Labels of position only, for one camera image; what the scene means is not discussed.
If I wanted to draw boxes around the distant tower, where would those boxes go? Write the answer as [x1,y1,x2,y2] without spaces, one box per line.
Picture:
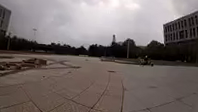
[111,34,117,46]

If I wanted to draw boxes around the long pale building, window rows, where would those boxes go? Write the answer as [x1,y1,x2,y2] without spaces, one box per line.
[160,0,198,64]

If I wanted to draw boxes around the tall floodlight pole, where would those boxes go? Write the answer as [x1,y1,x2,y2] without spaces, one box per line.
[31,27,39,44]

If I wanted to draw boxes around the manhole cover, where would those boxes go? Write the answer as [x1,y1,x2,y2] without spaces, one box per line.
[106,69,117,74]

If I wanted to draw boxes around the row of dark trees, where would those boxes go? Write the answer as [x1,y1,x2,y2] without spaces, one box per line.
[0,28,198,65]

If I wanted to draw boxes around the grey concrete slab plaza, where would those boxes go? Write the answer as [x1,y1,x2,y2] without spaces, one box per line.
[0,49,198,112]

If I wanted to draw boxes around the low wall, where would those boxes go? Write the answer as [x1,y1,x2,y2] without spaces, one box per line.
[100,55,141,66]

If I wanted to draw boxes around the small vehicle with person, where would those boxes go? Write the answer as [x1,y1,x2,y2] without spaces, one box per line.
[137,55,155,68]

